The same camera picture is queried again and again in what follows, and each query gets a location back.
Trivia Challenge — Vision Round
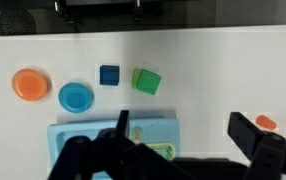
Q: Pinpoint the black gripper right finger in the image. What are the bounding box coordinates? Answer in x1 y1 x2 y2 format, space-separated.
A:
227 111 268 160

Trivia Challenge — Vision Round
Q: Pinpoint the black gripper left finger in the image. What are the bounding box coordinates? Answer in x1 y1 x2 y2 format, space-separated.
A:
116 109 131 136

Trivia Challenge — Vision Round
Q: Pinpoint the light blue toy sink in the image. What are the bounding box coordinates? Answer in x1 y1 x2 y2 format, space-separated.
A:
47 116 181 180

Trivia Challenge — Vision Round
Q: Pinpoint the light green block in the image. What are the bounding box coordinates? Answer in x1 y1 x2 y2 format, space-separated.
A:
131 68 142 90

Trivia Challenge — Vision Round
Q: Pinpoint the dark green block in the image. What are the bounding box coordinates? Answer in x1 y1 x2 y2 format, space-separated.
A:
136 68 163 96

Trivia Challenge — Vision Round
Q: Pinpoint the plain dark blue block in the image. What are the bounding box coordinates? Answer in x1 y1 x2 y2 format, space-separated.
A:
99 64 121 87

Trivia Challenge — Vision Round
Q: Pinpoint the beige toy cup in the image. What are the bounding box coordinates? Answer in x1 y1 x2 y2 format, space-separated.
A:
131 127 144 145

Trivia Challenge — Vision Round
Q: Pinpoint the small orange cup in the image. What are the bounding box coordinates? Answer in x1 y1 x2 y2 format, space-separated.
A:
255 114 278 131

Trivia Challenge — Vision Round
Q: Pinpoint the yellow-green dish rack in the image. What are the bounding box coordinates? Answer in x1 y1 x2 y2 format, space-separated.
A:
142 142 178 162

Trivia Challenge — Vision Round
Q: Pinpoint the blue toy bowl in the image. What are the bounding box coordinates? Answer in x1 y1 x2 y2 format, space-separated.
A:
58 82 95 114

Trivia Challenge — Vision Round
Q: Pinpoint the orange toy bowl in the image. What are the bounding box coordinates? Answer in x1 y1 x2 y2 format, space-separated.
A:
11 68 49 102

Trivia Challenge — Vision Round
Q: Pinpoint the black caster leg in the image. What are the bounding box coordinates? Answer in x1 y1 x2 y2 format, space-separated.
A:
53 0 76 25
132 0 145 21

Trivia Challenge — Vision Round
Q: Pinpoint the black round vented disc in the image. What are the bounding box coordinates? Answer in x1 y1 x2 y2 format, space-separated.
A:
0 8 38 36

